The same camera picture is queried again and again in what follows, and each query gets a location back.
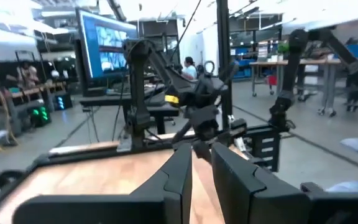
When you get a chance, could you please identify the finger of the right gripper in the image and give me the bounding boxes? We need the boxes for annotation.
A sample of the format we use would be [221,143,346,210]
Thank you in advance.
[193,138,214,164]
[170,119,195,146]

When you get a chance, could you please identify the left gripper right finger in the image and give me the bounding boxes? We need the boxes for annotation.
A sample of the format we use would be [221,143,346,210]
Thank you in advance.
[211,142,311,224]

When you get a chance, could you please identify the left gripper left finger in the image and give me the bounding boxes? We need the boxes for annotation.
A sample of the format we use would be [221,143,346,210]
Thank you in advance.
[129,142,193,224]

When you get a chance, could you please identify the person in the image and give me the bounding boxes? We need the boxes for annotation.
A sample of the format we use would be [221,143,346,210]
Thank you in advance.
[181,56,199,81]
[16,60,40,90]

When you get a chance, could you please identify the large blue-screen monitor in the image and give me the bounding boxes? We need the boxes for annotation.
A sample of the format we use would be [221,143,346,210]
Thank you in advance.
[75,7,140,98]

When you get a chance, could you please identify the background wooden work table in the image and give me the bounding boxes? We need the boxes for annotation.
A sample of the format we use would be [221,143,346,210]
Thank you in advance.
[249,57,358,118]

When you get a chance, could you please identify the black aluminium table frame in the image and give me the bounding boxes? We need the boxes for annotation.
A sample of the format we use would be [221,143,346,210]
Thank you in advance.
[0,0,291,200]

